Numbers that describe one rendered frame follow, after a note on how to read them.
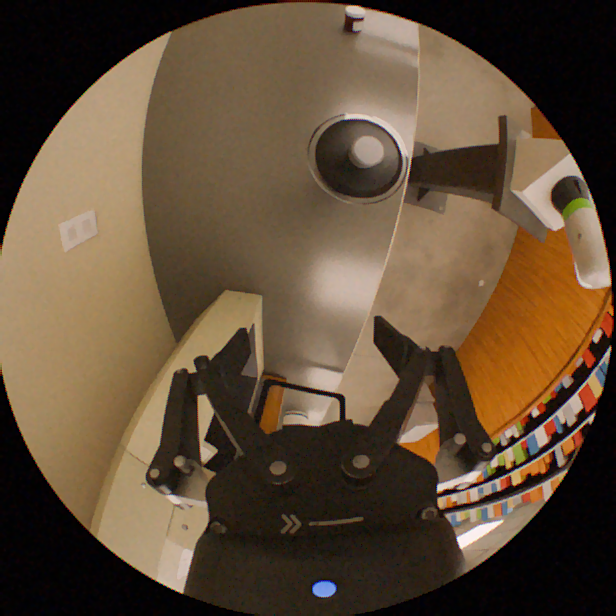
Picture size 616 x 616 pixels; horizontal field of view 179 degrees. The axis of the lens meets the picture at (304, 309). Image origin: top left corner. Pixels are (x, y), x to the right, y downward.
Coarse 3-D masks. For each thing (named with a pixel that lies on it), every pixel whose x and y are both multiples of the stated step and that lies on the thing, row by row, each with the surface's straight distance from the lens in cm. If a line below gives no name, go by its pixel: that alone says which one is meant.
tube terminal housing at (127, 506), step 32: (224, 320) 47; (256, 320) 53; (192, 352) 42; (160, 384) 39; (160, 416) 36; (128, 448) 38; (128, 480) 37; (96, 512) 55; (128, 512) 37; (160, 512) 34; (128, 544) 39; (160, 544) 35; (160, 576) 39
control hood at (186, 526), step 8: (176, 512) 33; (184, 512) 32; (192, 512) 32; (200, 512) 31; (176, 520) 33; (184, 520) 32; (192, 520) 32; (200, 520) 31; (176, 528) 33; (184, 528) 32; (192, 528) 32; (200, 528) 32; (168, 536) 34; (176, 536) 33; (184, 536) 33; (192, 536) 32; (184, 544) 33; (192, 544) 33
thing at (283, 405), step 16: (272, 400) 68; (288, 400) 69; (304, 400) 71; (320, 400) 73; (336, 400) 75; (272, 416) 66; (288, 416) 67; (304, 416) 68; (320, 416) 70; (336, 416) 72
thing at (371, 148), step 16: (336, 128) 22; (352, 128) 22; (368, 128) 22; (384, 128) 24; (320, 144) 22; (336, 144) 21; (352, 144) 18; (368, 144) 18; (384, 144) 22; (320, 160) 21; (336, 160) 21; (352, 160) 20; (368, 160) 18; (384, 160) 22; (400, 160) 23; (336, 176) 21; (352, 176) 21; (368, 176) 21; (384, 176) 21; (352, 192) 21; (368, 192) 21; (384, 192) 23
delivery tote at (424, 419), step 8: (416, 408) 253; (424, 408) 259; (432, 408) 267; (416, 416) 246; (424, 416) 253; (432, 416) 260; (408, 424) 253; (416, 424) 239; (424, 424) 245; (432, 424) 252; (408, 432) 251; (416, 432) 262; (424, 432) 273; (400, 440) 279; (408, 440) 289; (416, 440) 301
